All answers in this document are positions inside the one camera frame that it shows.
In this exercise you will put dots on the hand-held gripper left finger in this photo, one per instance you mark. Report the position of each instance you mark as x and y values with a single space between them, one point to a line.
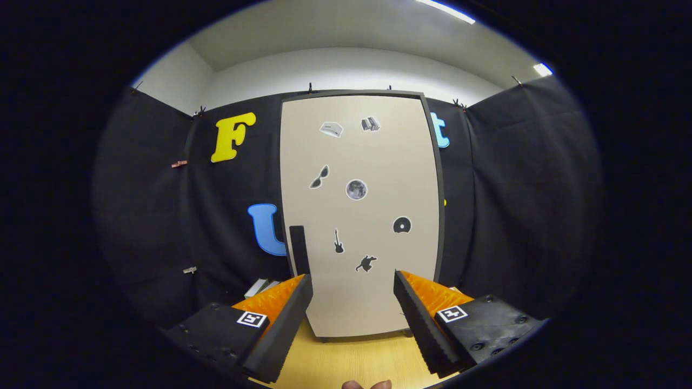
284 329

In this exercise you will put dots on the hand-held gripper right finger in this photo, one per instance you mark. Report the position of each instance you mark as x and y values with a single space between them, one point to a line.
421 329

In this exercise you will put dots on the beige cabinet door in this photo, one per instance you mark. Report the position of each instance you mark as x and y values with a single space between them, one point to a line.
378 162

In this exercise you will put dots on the green book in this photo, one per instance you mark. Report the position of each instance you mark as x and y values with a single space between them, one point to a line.
254 289

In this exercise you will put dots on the black backdrop cloth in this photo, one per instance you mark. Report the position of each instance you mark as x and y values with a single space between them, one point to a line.
519 216

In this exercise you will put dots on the dark grey cabinet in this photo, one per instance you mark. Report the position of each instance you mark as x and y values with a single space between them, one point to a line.
351 92

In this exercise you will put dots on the small ceiling light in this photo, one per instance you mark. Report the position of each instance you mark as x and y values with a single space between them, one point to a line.
542 69

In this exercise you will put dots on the long ceiling light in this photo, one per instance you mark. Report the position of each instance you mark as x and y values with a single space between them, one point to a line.
446 11

